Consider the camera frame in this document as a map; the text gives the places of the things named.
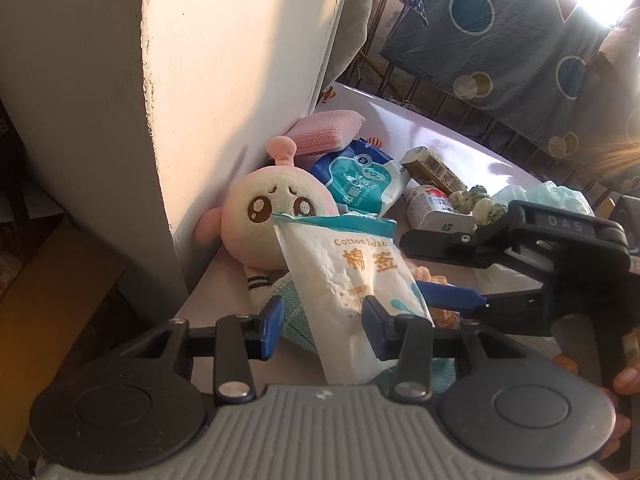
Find white green plastic bag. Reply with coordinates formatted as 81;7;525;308
492;180;593;217

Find blue circle print bedsheet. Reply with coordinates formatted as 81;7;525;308
380;0;640;181

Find white cotton swab packet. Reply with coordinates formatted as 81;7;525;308
270;211;436;386

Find pink sponge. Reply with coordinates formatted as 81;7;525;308
287;108;366;156

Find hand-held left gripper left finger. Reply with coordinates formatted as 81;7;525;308
119;296;287;406

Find gold foil packet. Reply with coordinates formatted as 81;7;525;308
400;146;468;195

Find white yogurt cup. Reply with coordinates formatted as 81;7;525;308
404;185;476;233

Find brown cardboard sheet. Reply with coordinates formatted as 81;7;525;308
0;220;126;456

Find navy star print cloth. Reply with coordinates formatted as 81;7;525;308
400;0;431;28

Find green scrunchie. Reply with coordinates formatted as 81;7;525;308
450;185;508;226

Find blue wet wipes pack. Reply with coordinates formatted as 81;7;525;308
309;137;413;218

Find person's right hand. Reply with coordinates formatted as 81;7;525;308
552;354;640;473

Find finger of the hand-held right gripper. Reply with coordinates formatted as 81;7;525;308
399;217;516;270
417;280;551;337

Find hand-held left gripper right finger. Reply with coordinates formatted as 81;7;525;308
361;295;525;403

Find beige cloth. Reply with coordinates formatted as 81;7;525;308
320;0;397;92

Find pink plush toy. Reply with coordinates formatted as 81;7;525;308
194;135;346;313

